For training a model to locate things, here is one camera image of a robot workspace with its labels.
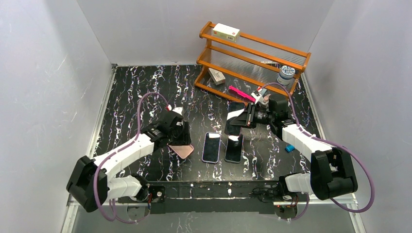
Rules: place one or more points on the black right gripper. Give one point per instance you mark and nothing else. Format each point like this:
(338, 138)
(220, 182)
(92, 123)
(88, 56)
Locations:
(250, 115)

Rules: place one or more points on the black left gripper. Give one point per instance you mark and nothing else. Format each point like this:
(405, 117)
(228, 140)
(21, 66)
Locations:
(184, 134)

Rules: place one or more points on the pink cased phone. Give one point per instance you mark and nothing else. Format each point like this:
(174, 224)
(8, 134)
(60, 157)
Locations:
(183, 151)

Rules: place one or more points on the black smartphone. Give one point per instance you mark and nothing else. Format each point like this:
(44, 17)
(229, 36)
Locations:
(234, 148)

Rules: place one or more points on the lilac phone case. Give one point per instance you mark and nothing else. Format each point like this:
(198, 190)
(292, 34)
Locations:
(211, 148)

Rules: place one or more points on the purple-edged smartphone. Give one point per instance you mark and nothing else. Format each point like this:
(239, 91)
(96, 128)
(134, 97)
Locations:
(234, 110)

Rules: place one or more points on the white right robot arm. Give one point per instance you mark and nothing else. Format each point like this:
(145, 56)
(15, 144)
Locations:
(331, 169)

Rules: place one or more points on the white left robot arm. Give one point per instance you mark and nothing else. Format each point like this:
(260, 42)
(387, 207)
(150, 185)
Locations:
(93, 180)

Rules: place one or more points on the light blue stapler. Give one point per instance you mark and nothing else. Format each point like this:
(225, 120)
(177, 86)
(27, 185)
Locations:
(259, 93)

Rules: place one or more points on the pink comb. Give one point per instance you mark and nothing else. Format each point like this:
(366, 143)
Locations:
(239, 93)

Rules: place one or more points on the small grey box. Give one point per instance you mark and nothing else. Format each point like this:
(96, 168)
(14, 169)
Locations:
(217, 76)

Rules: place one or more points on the orange wooden shelf rack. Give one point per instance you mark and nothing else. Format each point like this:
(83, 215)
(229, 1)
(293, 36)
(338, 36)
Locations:
(251, 59)

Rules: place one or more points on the blue white jar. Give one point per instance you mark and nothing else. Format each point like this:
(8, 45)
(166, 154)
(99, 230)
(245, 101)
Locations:
(285, 75)

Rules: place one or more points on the white cardboard box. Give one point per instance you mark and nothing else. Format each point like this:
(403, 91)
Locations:
(226, 32)

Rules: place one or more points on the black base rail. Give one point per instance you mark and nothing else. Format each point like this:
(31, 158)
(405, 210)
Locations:
(263, 197)

